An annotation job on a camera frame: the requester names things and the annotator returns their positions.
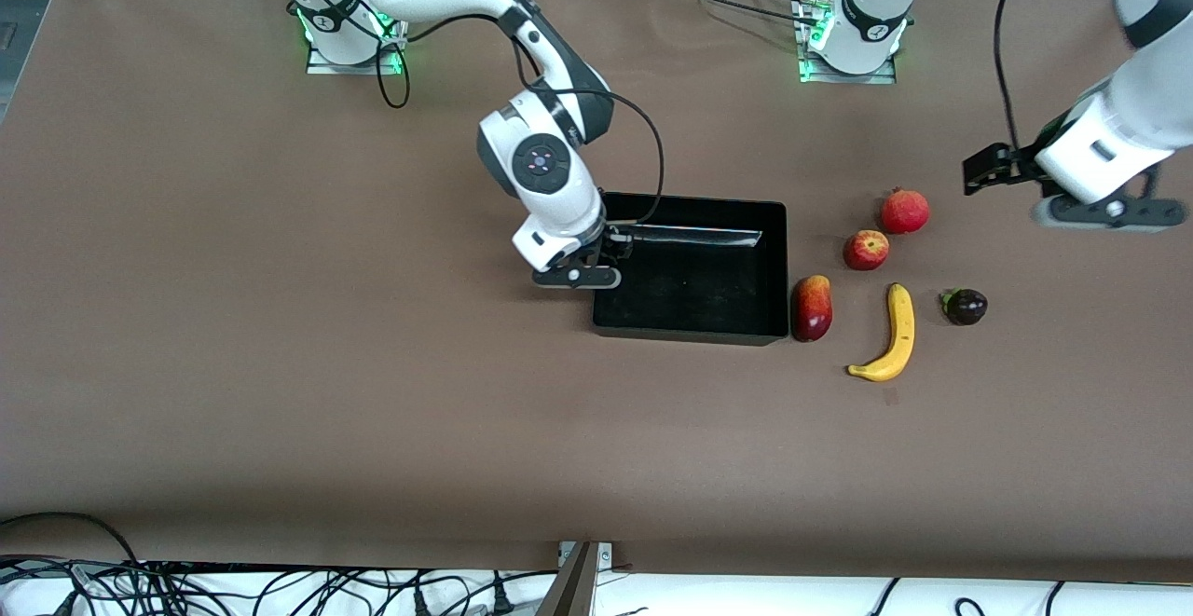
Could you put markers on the black plastic box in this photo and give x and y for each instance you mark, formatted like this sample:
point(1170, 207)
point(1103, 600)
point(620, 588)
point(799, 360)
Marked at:
point(699, 290)

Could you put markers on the red yellow apple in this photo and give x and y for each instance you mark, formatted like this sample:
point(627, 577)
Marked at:
point(866, 250)

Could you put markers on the yellow banana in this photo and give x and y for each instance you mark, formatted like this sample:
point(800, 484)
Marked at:
point(900, 332)

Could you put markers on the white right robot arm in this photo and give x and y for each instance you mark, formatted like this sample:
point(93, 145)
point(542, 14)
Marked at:
point(541, 164)

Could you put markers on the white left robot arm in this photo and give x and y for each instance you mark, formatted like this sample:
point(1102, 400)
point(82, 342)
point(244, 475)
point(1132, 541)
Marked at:
point(876, 1)

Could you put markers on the red pomegranate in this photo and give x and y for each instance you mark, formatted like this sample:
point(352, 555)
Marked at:
point(905, 212)

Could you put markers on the small dark purple eggplant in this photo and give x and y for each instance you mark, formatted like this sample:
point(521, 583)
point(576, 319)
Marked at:
point(966, 307)

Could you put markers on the red yellow mango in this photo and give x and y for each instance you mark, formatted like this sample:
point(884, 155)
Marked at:
point(811, 308)

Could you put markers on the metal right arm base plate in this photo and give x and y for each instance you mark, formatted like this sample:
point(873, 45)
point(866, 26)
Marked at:
point(322, 66)

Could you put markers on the metal bracket with dark post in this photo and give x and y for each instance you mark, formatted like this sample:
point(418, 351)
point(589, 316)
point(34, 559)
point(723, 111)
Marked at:
point(578, 588)

